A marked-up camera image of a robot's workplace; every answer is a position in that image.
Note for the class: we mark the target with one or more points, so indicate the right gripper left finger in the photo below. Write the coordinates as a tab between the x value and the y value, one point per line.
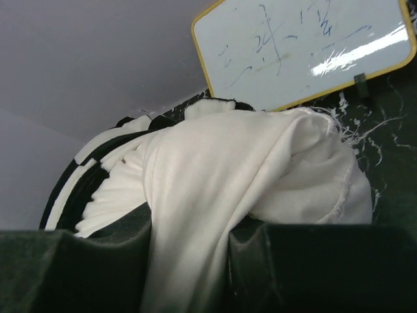
55	271

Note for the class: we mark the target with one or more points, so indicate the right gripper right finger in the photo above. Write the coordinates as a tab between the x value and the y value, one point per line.
311	268

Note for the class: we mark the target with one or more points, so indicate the black white checkered pillowcase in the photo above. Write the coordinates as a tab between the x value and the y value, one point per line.
92	164

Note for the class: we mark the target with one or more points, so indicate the white pillow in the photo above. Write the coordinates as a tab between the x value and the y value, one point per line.
201	177

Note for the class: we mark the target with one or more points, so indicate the small whiteboard with wooden frame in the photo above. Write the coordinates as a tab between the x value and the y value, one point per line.
277	54

